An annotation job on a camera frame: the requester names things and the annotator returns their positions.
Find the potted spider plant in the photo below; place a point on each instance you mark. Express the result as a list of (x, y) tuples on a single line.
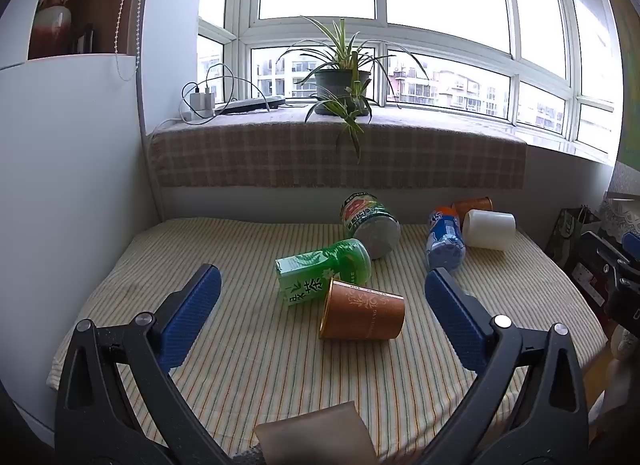
[(340, 82)]

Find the green paper bag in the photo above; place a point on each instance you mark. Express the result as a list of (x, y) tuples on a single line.
[(570, 235)]

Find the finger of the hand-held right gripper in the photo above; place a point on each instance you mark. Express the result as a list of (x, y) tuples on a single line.
[(605, 247)]

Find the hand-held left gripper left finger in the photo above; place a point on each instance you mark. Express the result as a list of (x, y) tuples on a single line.
[(192, 315)]

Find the white lace cloth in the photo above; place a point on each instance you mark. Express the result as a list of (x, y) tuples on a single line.
[(622, 212)]

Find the green labelled tin can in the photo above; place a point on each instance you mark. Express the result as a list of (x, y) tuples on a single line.
[(372, 225)]

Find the white window frame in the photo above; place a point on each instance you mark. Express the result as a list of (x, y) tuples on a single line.
[(385, 30)]

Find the plaid windowsill cloth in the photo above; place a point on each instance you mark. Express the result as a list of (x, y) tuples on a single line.
[(325, 155)]

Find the brown paper piece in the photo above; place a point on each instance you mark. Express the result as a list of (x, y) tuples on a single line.
[(320, 437)]

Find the green tea carton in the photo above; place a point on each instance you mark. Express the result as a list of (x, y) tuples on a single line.
[(320, 270)]

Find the white phone charger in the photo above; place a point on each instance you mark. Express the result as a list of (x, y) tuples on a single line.
[(208, 100), (196, 102)]

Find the orange paper cup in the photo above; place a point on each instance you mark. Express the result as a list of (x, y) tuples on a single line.
[(472, 205)]

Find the blue plastic bottle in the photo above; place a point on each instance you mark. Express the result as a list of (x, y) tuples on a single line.
[(444, 240)]

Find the white cabinet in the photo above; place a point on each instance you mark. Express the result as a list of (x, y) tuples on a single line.
[(65, 195)]

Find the black power strip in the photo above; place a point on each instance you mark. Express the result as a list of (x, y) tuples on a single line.
[(252, 103)]

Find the white paper cup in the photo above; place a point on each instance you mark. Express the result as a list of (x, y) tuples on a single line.
[(490, 229)]

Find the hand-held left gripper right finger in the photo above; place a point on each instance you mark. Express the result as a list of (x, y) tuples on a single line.
[(452, 317)]

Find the brown paper cup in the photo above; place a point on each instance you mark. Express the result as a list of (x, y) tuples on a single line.
[(365, 312)]

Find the red and white vase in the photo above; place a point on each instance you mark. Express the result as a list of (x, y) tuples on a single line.
[(52, 20)]

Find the striped table cloth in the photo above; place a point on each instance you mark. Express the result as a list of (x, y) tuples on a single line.
[(260, 360)]

